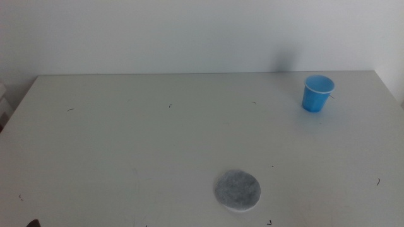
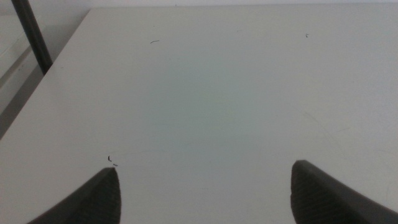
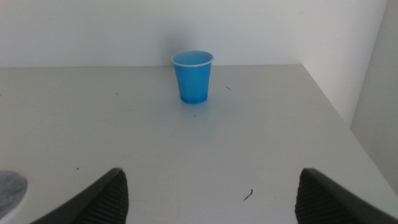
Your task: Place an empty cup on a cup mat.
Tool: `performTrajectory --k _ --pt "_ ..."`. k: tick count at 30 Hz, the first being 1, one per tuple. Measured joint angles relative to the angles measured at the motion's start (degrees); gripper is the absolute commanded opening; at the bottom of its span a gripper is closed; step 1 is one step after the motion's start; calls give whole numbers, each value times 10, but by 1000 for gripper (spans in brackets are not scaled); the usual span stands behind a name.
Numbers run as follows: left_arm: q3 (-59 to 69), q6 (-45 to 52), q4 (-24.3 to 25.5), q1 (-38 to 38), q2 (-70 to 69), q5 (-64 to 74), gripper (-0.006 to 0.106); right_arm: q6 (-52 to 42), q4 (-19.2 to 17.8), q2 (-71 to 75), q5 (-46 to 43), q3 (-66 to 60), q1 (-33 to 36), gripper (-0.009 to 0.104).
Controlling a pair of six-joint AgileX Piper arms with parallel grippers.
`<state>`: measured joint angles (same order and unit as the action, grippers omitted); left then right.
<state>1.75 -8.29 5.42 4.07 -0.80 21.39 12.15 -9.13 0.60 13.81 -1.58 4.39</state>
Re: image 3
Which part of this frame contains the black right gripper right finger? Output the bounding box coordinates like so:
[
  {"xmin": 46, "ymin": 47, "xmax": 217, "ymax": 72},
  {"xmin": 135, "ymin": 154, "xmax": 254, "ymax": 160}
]
[{"xmin": 294, "ymin": 167, "xmax": 398, "ymax": 224}]

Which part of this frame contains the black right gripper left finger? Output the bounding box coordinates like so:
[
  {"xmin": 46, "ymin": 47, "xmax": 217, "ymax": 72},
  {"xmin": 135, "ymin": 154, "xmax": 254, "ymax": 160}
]
[{"xmin": 29, "ymin": 167, "xmax": 130, "ymax": 224}]

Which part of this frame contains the blue plastic cup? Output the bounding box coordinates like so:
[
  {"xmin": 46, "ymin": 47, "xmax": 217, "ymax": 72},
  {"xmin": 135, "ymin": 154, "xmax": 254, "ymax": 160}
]
[{"xmin": 170, "ymin": 50, "xmax": 215, "ymax": 105}]

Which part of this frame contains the round grey cup mat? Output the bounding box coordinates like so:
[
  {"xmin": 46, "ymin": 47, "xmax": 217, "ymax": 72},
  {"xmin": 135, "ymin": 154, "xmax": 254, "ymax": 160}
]
[{"xmin": 0, "ymin": 169, "xmax": 29, "ymax": 223}]

